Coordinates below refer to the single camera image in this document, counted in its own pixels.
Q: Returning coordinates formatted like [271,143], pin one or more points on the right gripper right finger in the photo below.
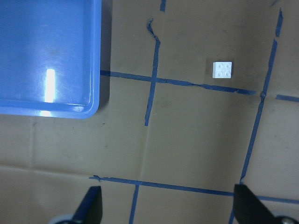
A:
[248,209]

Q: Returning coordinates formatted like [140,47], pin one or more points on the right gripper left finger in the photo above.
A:
[90,210]

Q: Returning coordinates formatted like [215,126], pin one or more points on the white block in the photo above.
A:
[222,70]

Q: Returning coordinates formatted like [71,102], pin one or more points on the blue plastic tray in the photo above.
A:
[50,57]

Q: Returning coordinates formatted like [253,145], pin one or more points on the brown paper table mat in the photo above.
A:
[169,141]

